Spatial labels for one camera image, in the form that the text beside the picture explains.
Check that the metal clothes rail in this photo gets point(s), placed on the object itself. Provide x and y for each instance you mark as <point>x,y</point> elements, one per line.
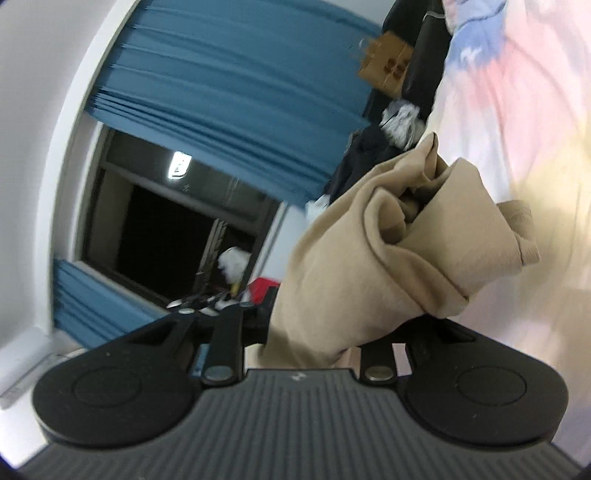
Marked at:
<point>205,272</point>

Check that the blue curtain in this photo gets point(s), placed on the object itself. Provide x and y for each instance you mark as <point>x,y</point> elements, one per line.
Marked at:
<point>92,304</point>
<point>231,92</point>

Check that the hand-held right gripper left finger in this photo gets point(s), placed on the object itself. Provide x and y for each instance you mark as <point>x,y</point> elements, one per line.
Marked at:
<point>228,337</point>

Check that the white hoodie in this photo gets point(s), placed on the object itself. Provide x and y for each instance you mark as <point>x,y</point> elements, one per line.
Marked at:
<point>316,207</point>

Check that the tan t-shirt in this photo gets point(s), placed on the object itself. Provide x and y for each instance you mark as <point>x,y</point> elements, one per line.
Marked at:
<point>346,267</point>

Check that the lit sign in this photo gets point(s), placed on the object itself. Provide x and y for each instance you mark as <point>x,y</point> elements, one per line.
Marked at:
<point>179,165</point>

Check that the white hanging cloth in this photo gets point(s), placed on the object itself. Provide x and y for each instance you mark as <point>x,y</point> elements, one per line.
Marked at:
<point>233,263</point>

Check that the dark framed window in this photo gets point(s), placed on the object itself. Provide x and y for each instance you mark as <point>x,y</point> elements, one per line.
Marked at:
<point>152,221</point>

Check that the patterned grey cloth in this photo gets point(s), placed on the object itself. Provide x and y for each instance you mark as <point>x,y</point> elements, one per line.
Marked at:
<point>401,120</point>

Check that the red cloth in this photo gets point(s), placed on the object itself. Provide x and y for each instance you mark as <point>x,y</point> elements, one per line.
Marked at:
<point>263,286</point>

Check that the brown paper bag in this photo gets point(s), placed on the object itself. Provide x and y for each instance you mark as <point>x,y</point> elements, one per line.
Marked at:
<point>388,64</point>

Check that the pastel tie-dye bed blanket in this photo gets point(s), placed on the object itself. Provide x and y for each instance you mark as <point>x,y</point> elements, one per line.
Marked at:
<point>531,138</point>

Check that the black jacket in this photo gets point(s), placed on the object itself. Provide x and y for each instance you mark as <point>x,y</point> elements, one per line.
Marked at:
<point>360,157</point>

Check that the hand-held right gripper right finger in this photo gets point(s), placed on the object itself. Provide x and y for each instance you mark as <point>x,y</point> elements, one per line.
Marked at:
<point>376,355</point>

